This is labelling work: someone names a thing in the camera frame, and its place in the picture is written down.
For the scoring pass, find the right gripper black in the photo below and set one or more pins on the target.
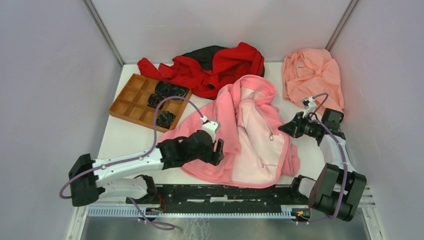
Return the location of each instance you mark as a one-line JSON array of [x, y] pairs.
[[293, 127]]

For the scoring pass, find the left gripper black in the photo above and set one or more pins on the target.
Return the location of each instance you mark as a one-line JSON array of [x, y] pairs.
[[214, 157]]

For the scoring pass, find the pink jacket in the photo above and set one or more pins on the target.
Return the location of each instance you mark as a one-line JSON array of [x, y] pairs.
[[256, 152]]

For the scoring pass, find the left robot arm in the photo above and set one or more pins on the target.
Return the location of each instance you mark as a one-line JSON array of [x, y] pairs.
[[92, 179]]

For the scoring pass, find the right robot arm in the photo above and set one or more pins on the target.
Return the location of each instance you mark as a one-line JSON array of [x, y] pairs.
[[339, 188]]

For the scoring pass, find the red and black jacket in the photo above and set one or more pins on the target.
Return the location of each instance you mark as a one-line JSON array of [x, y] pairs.
[[206, 70]]

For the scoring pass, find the peach orange garment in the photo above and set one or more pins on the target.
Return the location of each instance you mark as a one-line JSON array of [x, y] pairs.
[[309, 72]]

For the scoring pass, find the rolled tie green leaves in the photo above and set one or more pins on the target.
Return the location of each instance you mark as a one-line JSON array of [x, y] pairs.
[[165, 119]]

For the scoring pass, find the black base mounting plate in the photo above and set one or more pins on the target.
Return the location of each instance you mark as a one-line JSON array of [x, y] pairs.
[[222, 199]]

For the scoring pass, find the rolled tie orange pattern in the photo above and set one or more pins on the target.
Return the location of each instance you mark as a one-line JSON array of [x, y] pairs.
[[154, 99]]

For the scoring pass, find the rolled tie yellow pattern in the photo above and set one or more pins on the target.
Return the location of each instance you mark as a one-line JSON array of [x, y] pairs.
[[164, 90]]

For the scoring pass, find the wooden compartment tray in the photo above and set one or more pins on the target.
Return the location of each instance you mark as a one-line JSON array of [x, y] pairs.
[[131, 103]]

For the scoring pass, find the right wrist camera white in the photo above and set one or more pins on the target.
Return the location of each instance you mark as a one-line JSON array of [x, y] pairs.
[[310, 106]]

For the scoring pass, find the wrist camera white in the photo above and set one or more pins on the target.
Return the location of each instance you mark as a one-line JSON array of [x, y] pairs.
[[211, 127], [310, 106]]

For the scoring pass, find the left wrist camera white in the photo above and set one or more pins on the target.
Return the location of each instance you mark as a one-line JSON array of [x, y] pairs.
[[211, 127]]

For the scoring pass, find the aluminium rail frame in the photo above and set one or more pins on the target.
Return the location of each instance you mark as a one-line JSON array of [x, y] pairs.
[[109, 207]]

